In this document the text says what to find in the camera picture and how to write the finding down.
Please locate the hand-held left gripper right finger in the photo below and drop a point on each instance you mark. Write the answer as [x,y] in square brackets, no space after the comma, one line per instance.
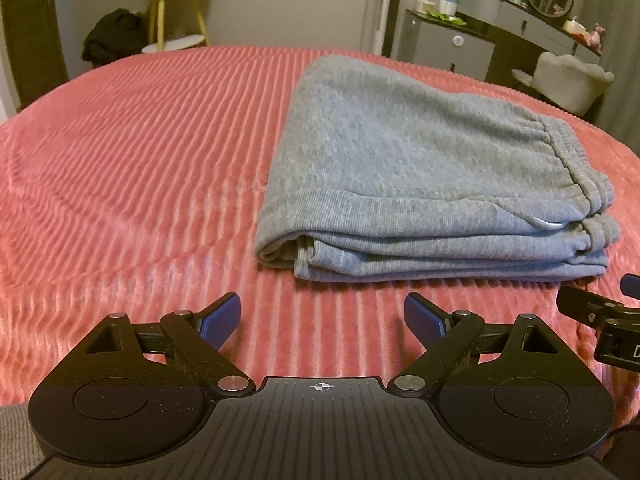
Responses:
[422,317]

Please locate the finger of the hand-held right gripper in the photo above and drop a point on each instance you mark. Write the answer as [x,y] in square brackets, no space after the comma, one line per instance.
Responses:
[631,287]

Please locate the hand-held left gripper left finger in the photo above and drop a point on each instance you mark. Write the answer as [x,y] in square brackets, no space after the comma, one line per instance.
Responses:
[222,317]

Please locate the gray pants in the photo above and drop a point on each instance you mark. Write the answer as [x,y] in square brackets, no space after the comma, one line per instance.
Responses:
[400,150]

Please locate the pink ribbed blanket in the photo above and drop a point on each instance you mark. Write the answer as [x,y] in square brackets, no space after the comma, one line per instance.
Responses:
[125,185]

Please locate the white upholstered chair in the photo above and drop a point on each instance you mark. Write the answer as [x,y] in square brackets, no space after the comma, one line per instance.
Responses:
[570,80]

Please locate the pink plush toy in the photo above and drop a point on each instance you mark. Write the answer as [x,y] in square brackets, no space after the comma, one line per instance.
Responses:
[596,32]

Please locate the red white soft item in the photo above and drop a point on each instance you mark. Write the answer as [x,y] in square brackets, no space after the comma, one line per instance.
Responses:
[575,27]

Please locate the gray bedside cabinet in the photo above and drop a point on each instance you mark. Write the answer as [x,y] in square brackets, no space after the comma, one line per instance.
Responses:
[435,45]

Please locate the gray vanity desk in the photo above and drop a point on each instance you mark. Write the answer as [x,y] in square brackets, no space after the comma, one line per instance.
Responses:
[530,30]

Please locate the green leafy item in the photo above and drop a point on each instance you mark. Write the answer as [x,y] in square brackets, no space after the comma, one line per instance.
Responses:
[447,17]

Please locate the yellow side table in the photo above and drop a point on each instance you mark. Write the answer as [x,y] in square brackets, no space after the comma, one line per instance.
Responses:
[162,15]

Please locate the small white box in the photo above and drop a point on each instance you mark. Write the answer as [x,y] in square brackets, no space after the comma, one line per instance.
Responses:
[423,6]

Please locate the white door panel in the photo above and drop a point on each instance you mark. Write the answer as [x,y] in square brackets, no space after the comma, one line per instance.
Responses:
[385,5]

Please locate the blue white tissue pack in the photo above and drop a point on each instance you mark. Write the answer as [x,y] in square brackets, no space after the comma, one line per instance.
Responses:
[448,1]

